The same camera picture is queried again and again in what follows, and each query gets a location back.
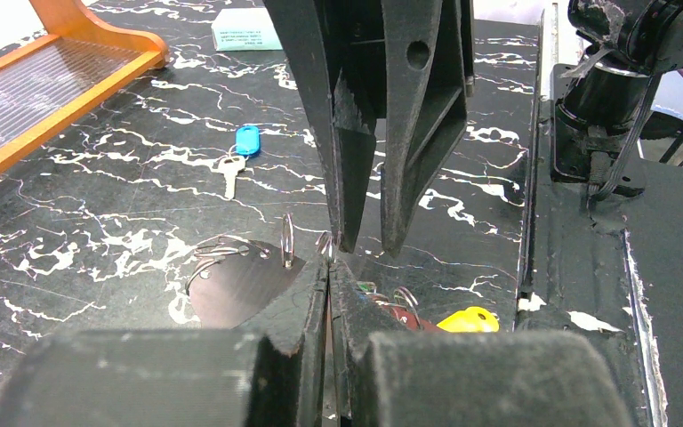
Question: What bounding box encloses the orange wooden shelf rack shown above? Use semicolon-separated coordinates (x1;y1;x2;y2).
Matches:
0;1;169;174

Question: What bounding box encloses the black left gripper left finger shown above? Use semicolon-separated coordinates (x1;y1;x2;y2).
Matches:
0;259;329;426

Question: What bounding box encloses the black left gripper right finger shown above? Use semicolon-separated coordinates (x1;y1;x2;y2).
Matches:
329;262;632;426

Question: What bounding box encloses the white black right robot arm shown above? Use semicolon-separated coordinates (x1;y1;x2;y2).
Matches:
265;1;683;256

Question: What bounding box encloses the white rectangular box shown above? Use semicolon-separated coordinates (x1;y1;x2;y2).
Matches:
211;7;283;52

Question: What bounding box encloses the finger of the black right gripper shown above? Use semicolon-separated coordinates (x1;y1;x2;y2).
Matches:
381;1;475;257
265;1;385;253

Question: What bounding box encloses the yellow key tag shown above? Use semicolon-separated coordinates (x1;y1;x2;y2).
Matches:
437;306;500;333

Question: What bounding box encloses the blue key tag with key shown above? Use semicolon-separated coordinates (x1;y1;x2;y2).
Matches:
217;125;261;200

